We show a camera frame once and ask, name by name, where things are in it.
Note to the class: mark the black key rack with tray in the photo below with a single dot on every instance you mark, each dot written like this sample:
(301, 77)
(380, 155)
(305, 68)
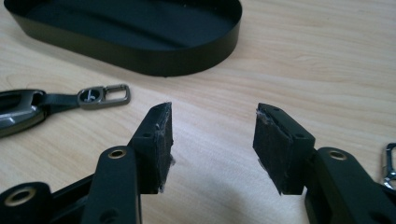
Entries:
(130, 60)

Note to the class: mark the silver car key with carabiner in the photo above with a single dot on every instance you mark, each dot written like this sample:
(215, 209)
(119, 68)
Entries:
(389, 168)

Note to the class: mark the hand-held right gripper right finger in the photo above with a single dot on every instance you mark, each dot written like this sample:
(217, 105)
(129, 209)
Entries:
(280, 146)

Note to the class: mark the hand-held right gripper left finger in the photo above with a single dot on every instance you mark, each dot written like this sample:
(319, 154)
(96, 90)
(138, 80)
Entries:
(154, 146)

